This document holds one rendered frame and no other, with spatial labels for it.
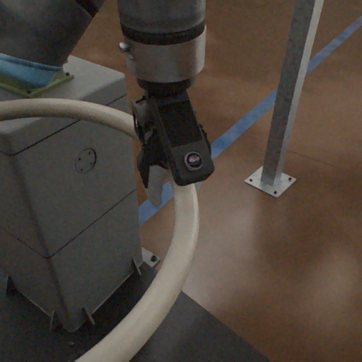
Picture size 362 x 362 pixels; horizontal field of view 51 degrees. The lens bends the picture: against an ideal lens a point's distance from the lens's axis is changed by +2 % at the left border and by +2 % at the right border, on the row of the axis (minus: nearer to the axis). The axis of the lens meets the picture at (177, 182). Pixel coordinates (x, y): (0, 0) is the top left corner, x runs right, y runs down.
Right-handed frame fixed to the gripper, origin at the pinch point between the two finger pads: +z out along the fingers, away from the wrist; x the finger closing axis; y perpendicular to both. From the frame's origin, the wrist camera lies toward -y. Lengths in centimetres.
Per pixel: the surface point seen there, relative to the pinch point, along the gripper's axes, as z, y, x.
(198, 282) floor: 95, 37, -22
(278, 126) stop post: 64, 82, -82
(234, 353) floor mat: 91, 6, -21
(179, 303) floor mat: 92, 30, -11
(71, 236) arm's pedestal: 49, 41, 19
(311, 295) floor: 95, 16, -61
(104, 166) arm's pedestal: 34, 51, 4
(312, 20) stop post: 17, 83, -88
